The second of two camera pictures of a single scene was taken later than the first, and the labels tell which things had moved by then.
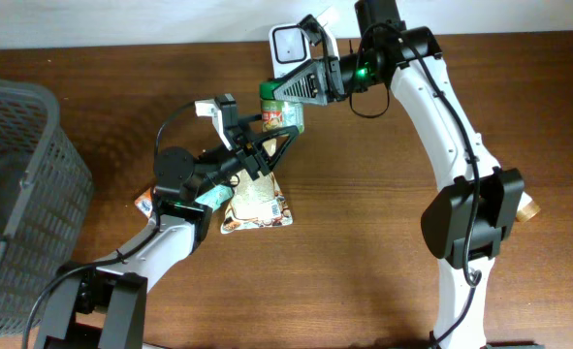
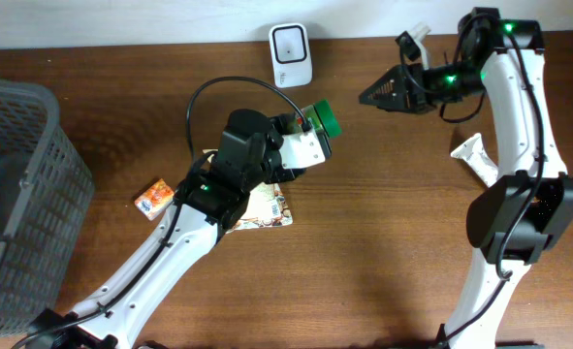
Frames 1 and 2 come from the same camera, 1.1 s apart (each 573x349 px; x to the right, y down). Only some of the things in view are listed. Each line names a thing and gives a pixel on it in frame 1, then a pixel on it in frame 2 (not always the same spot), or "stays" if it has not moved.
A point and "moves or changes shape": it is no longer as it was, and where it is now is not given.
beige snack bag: [257, 203] stays
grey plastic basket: [33, 201] stays
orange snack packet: [144, 202] stays
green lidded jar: [279, 113] moves or changes shape
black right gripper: [309, 79] -> [410, 96]
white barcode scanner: [289, 47] stays
